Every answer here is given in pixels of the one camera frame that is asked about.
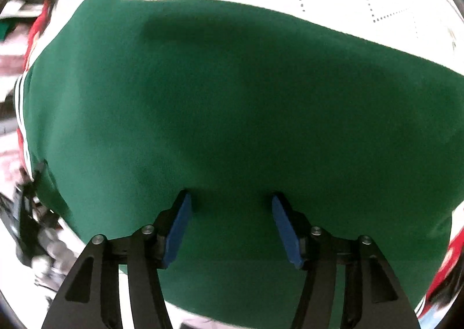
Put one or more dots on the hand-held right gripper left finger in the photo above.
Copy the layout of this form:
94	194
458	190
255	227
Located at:
179	227

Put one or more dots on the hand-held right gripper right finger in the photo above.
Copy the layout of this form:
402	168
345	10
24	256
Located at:
286	227

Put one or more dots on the red floral blanket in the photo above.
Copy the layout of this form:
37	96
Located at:
34	35

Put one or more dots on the green varsity jacket white sleeves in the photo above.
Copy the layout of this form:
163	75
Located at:
232	115

